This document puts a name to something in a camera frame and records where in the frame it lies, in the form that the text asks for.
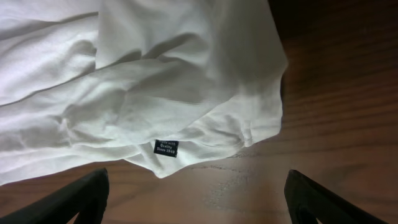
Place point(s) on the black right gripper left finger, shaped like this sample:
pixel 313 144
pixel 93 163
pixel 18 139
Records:
pixel 83 200

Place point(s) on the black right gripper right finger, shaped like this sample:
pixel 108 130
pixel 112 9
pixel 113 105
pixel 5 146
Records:
pixel 311 203

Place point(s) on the white t-shirt with black print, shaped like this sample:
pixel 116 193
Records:
pixel 160 84

